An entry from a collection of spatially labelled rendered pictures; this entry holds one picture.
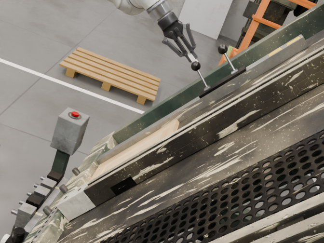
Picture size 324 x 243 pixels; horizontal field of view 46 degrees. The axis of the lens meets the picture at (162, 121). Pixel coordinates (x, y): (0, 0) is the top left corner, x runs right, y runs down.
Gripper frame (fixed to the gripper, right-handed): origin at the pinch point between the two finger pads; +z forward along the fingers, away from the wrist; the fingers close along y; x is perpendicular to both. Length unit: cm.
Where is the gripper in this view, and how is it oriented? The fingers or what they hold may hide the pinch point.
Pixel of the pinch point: (194, 60)
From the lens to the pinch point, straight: 153.4
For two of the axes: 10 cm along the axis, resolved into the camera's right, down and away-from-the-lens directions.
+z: 5.8, 7.8, 2.3
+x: -1.7, 3.9, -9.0
